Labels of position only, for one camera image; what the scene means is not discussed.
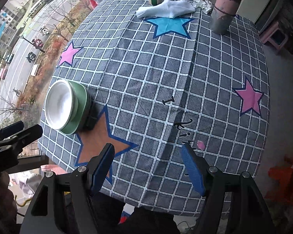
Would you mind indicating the crumpled white tissue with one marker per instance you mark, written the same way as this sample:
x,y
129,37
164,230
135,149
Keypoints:
x,y
206,6

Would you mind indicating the grey checkered tablecloth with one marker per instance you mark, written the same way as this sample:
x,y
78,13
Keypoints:
x,y
155,85

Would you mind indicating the white paper bowl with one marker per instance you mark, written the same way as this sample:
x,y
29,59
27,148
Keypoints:
x,y
61,104

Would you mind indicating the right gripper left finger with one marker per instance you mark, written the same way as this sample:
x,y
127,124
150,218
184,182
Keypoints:
x,y
98,168

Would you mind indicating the green square bowl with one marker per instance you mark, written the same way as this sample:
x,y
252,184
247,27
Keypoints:
x,y
79,115

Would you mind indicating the pink grey metal cylinder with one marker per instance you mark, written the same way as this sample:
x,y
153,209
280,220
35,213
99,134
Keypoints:
x,y
222,15

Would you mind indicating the red plastic stool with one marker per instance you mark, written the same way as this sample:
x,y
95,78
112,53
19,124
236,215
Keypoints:
x,y
283,175

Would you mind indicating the pink plastic stool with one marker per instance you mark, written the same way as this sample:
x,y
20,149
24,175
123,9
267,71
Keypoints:
x,y
275,35

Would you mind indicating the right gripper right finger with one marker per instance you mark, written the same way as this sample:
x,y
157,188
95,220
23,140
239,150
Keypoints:
x,y
197,169

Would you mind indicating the white folded cloth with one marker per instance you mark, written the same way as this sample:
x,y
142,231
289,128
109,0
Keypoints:
x,y
167,9

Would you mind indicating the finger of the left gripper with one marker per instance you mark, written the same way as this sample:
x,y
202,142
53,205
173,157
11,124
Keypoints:
x,y
23,138
11,130

